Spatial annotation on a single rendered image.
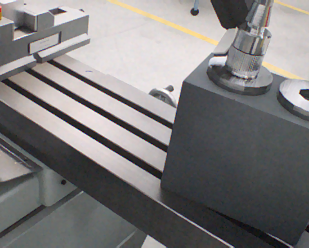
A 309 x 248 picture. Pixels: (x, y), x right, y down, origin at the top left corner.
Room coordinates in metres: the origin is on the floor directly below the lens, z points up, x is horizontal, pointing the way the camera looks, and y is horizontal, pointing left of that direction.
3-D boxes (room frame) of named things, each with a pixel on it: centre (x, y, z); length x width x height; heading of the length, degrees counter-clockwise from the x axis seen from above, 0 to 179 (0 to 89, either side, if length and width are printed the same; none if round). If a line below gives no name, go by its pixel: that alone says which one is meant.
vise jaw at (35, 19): (0.85, 0.32, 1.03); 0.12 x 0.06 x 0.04; 62
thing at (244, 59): (0.53, -0.10, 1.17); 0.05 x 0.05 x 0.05
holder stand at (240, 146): (0.51, -0.15, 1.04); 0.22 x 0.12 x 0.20; 70
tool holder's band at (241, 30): (0.53, -0.10, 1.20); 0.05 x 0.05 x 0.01
